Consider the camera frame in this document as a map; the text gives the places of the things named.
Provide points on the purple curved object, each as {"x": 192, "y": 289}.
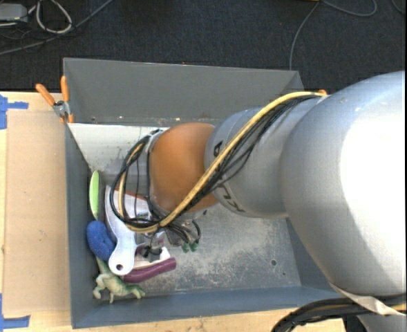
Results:
{"x": 151, "y": 271}

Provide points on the white paddle with hole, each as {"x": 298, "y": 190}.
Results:
{"x": 122, "y": 254}

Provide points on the blue sponge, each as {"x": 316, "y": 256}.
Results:
{"x": 99, "y": 239}

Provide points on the green toy dinosaur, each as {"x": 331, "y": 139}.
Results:
{"x": 115, "y": 285}

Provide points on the light green plate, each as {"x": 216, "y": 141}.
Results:
{"x": 94, "y": 194}

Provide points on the grey metal bin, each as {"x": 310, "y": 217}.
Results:
{"x": 231, "y": 254}

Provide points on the brown cardboard board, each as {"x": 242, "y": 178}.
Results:
{"x": 34, "y": 202}

